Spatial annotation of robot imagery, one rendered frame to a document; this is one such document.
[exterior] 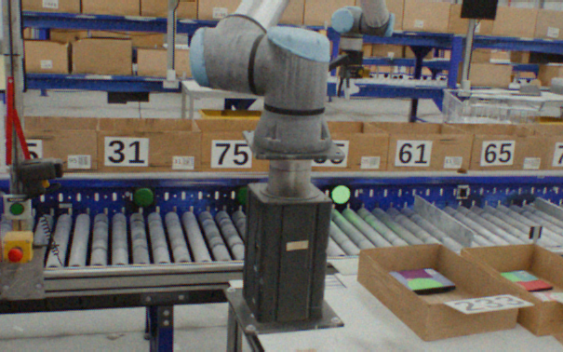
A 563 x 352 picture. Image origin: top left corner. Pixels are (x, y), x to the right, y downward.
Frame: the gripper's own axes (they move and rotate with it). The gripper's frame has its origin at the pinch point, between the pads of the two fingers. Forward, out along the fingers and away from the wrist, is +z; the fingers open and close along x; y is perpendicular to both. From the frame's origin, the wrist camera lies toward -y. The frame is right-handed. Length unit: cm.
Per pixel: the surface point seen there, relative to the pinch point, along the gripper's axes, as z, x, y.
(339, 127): 15.9, 20.7, 7.5
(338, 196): 37.4, -16.0, -3.8
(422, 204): 39, -23, 30
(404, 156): 22.9, -8.5, 27.1
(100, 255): 43, -57, -96
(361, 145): 18.3, -8.3, 7.4
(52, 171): 12, -74, -108
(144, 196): 36, -16, -80
